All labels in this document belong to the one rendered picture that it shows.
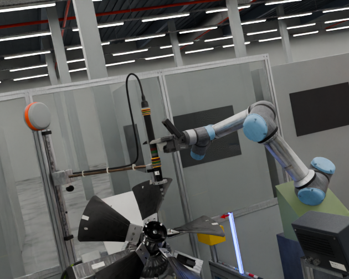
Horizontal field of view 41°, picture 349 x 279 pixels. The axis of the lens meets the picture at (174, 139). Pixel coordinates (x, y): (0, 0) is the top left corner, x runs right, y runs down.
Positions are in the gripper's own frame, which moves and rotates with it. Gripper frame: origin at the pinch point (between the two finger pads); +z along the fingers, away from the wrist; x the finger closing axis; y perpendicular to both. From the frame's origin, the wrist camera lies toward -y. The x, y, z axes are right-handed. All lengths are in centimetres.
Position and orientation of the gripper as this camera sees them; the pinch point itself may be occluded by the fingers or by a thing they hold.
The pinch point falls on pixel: (147, 141)
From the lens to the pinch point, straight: 221.4
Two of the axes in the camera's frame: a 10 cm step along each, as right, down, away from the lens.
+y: 1.9, 9.8, 0.5
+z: -8.9, 1.9, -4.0
